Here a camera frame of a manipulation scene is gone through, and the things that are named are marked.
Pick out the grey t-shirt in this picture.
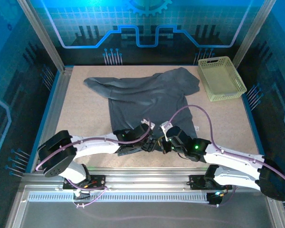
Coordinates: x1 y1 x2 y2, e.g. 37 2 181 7
83 67 200 157

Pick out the yellow-green plastic basket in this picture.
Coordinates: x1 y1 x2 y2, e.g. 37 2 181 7
198 56 247 102

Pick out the black controller box with LEDs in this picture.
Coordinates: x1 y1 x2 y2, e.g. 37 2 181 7
207 191 225 206

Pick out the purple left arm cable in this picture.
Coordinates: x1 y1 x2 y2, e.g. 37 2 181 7
35 120 155 208

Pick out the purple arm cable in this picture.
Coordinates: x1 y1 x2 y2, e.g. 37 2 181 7
35 120 155 208
165 104 285 208

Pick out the wide aluminium frame rail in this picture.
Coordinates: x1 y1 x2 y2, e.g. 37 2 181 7
21 167 276 190

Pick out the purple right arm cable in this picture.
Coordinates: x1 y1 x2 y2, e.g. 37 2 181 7
165 104 285 208

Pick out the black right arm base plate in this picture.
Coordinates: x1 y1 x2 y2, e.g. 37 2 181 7
189 174 233 190

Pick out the grey slotted cable duct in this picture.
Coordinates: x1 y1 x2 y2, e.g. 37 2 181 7
28 191 209 203

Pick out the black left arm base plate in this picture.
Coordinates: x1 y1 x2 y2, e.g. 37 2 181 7
63 174 106 190

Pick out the aluminium side rail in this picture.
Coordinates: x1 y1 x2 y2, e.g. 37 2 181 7
35 66 74 167

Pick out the aluminium frame post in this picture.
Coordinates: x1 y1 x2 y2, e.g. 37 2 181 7
16 0 67 72
231 0 277 69

